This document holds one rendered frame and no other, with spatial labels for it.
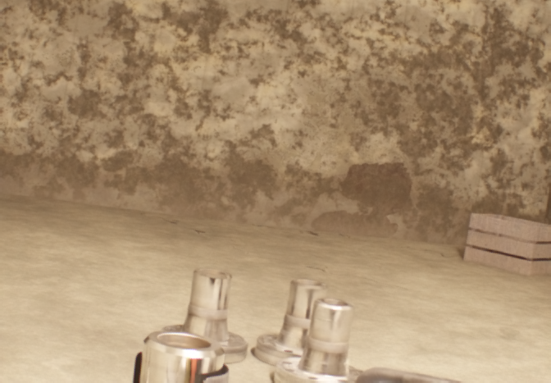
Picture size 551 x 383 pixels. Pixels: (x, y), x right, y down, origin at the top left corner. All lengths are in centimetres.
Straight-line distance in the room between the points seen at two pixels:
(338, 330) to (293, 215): 387
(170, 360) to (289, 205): 513
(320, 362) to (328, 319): 12
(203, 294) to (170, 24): 358
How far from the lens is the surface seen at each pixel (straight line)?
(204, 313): 276
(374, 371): 108
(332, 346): 256
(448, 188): 679
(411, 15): 664
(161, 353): 128
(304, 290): 280
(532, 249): 579
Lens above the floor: 71
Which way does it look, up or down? 3 degrees down
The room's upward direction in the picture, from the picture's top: 8 degrees clockwise
